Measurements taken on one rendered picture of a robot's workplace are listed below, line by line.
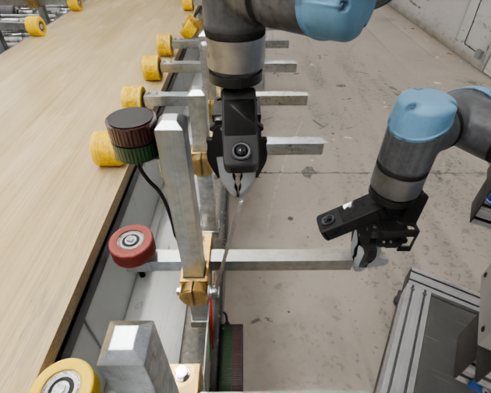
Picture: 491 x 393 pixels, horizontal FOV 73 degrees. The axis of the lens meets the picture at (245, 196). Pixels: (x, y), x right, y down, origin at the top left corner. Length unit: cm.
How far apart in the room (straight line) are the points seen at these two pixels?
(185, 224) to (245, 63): 24
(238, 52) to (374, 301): 144
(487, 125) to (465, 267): 152
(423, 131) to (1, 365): 64
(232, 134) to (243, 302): 124
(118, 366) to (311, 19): 33
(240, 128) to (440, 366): 115
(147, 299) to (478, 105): 78
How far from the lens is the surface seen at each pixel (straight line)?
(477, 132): 56
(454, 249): 209
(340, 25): 35
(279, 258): 65
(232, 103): 45
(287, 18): 37
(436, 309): 152
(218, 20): 42
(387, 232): 60
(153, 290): 92
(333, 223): 59
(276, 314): 157
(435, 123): 49
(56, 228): 74
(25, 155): 99
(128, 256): 63
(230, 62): 43
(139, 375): 30
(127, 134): 42
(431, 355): 141
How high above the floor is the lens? 137
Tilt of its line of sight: 41 degrees down
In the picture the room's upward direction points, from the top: straight up
